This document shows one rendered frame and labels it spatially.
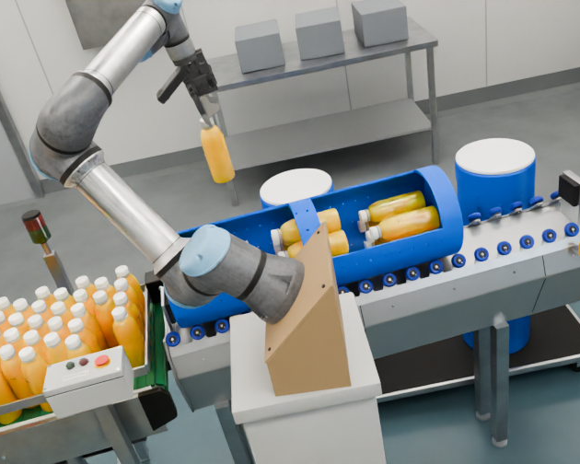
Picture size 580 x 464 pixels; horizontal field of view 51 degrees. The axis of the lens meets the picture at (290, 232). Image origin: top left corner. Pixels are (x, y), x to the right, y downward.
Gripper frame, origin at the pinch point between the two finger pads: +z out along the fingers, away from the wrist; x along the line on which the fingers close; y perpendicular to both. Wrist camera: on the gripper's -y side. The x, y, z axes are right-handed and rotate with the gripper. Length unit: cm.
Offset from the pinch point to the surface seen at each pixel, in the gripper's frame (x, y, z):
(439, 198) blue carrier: -29, 54, 37
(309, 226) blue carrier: -27.6, 16.2, 29.7
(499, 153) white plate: 16, 91, 63
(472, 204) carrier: 7, 75, 74
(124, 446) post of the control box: -54, -55, 56
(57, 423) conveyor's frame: -46, -71, 47
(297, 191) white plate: 25, 17, 51
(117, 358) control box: -50, -43, 29
